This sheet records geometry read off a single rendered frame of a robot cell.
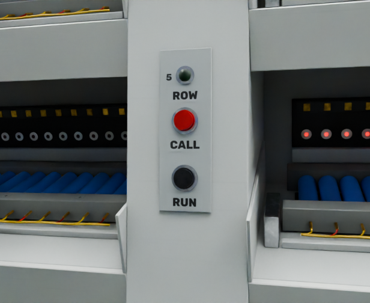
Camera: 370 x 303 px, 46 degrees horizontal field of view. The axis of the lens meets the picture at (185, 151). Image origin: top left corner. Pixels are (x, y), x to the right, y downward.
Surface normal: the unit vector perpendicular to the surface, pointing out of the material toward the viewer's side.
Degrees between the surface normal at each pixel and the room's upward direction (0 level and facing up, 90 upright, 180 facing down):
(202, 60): 90
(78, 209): 109
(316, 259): 19
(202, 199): 90
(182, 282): 90
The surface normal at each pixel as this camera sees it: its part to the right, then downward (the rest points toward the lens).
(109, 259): -0.07, -0.95
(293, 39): -0.22, 0.31
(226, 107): -0.24, -0.01
